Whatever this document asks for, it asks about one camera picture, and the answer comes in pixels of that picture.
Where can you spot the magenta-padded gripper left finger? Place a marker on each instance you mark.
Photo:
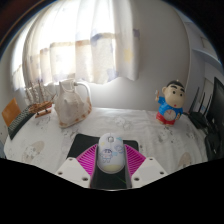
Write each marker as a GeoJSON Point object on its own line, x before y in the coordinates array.
{"type": "Point", "coordinates": [75, 168]}

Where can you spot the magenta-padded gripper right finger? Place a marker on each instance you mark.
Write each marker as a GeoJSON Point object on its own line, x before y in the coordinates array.
{"type": "Point", "coordinates": [146, 168]}

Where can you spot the black computer monitor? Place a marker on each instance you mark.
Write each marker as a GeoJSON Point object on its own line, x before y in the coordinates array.
{"type": "Point", "coordinates": [216, 126]}

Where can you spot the cartoon boy figurine clock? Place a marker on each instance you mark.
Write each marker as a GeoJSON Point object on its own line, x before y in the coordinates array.
{"type": "Point", "coordinates": [170, 106]}

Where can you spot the white cartoon-print computer mouse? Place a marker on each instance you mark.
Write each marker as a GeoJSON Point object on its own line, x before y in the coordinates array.
{"type": "Point", "coordinates": [110, 153]}

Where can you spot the white wall shelf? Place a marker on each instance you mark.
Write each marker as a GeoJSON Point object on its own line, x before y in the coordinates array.
{"type": "Point", "coordinates": [206, 53]}

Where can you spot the white cartoon-print tablecloth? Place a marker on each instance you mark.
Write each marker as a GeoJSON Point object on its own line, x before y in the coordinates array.
{"type": "Point", "coordinates": [43, 140]}

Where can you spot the wooden model sailing ship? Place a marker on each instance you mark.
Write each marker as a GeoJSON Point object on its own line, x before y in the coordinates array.
{"type": "Point", "coordinates": [41, 107]}

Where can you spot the white sheer printed curtain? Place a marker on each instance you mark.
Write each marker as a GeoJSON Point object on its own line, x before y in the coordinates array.
{"type": "Point", "coordinates": [83, 36]}

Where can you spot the black mouse pad green lines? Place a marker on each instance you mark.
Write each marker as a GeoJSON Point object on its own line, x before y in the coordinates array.
{"type": "Point", "coordinates": [83, 143]}

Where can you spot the orange wooden chair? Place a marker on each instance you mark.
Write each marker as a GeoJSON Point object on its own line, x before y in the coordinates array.
{"type": "Point", "coordinates": [10, 111]}

